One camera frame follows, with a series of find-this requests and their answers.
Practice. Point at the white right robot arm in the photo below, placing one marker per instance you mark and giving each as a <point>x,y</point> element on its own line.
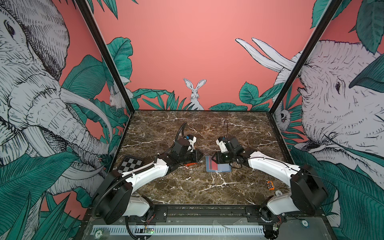
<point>306,194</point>

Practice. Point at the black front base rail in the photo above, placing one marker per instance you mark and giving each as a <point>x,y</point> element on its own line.
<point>161,213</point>

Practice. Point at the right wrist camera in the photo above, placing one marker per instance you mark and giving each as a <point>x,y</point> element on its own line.
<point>229,144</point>

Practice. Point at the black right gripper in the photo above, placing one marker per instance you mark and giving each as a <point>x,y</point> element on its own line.
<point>218,157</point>

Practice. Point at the black white checkerboard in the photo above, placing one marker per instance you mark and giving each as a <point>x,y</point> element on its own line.
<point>130,163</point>

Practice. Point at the white slotted cable duct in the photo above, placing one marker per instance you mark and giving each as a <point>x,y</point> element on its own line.
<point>170,230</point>

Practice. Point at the orange toy car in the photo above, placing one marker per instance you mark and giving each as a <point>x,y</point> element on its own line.
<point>270,185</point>

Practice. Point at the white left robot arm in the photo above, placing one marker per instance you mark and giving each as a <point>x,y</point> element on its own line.
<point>113,199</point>

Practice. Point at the black right corner frame post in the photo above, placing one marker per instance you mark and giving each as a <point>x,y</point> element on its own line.
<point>324,21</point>

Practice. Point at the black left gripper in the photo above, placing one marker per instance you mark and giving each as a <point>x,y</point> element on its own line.
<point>196,158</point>

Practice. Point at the black corner frame post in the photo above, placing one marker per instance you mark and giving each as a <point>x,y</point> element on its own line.
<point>324,21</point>
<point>98,38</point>

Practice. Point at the blue card holder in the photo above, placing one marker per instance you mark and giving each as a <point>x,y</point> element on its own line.
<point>223,168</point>

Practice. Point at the black left corner frame post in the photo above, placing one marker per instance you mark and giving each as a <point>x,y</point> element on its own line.
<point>98,38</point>

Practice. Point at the white round token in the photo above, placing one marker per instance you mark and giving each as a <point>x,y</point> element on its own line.
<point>278,193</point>

